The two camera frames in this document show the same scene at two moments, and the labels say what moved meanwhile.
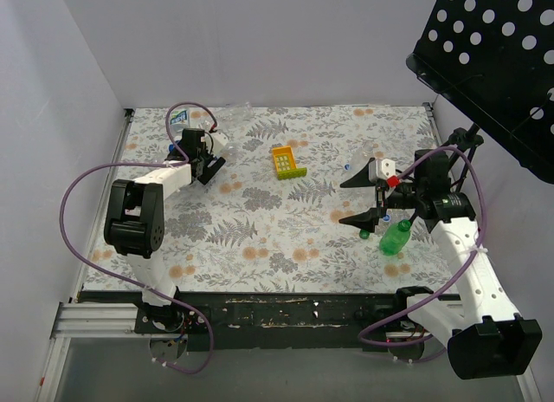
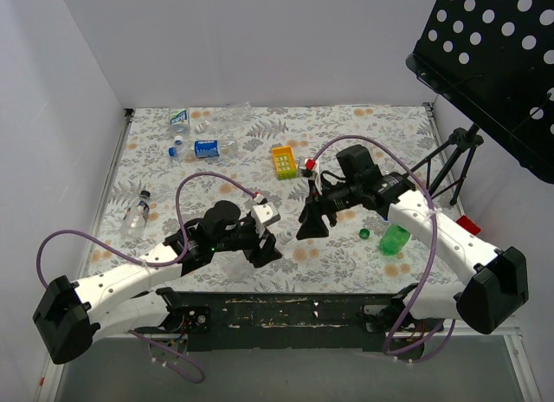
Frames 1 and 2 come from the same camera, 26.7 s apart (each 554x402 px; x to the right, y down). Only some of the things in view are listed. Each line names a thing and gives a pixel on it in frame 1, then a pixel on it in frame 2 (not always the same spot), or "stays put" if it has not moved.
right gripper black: (382, 198) to (317, 201)
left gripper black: (212, 169) to (256, 243)
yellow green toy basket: (285, 164) stays put
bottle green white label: (178, 121) stays put
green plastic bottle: (395, 238) stays put
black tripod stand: (462, 139) stays put
